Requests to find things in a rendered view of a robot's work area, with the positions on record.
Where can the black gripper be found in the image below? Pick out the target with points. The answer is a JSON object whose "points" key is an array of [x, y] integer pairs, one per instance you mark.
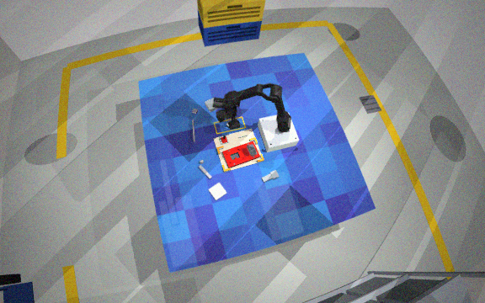
{"points": [[234, 123]]}

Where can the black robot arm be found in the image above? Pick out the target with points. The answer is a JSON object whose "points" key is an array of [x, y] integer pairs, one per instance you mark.
{"points": [[232, 100]]}

